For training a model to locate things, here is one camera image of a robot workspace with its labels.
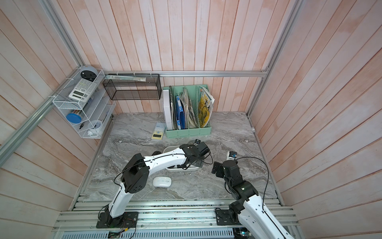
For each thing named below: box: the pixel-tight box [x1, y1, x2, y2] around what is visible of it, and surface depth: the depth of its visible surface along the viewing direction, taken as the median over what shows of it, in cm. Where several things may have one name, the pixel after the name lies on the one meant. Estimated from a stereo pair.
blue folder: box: [175, 95, 186, 130], surface depth 99 cm
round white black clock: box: [79, 65, 98, 83], surface depth 83 cm
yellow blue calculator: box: [151, 121, 166, 140], surface depth 110 cm
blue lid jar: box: [65, 113, 83, 124], surface depth 78 cm
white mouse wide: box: [152, 176, 173, 188], surface depth 85 cm
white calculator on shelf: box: [68, 78, 97, 103], surface depth 79 cm
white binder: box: [163, 88, 174, 131], surface depth 97 cm
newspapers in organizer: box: [177, 87, 199, 129], surface depth 102 cm
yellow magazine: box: [198, 85, 215, 128], surface depth 103 cm
